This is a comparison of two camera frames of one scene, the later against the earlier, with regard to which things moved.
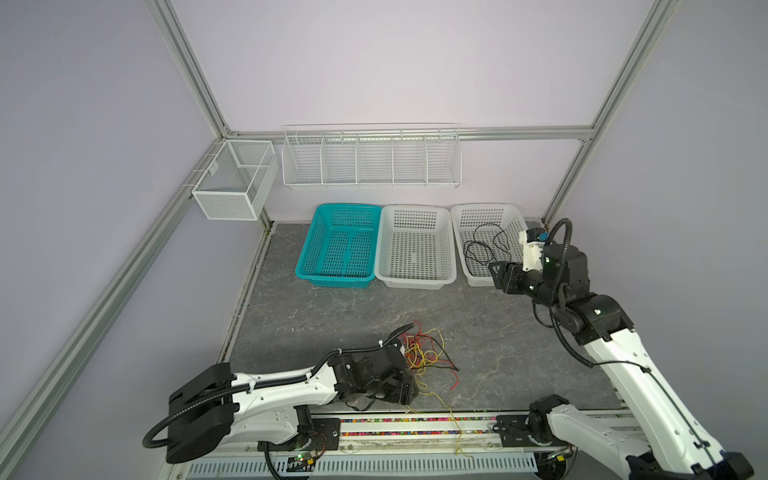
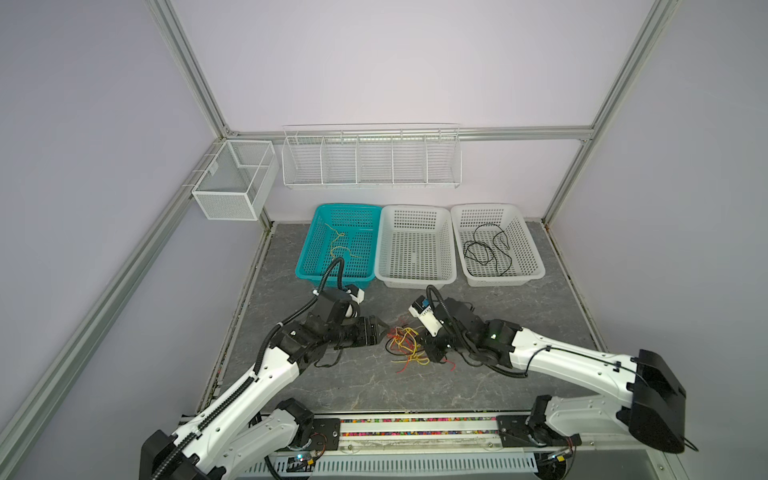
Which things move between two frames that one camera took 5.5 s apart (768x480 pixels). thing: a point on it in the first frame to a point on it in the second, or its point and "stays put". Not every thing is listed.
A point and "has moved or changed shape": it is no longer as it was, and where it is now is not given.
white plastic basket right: [484, 234] stays put
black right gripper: [511, 273] to [428, 343]
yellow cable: [454, 420] to [331, 246]
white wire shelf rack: [378, 155] stays put
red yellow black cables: [425, 348] has moved or changed shape
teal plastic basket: [340, 249] stays put
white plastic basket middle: [415, 247] stays put
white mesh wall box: [242, 181] stays put
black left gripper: [401, 394] to [362, 325]
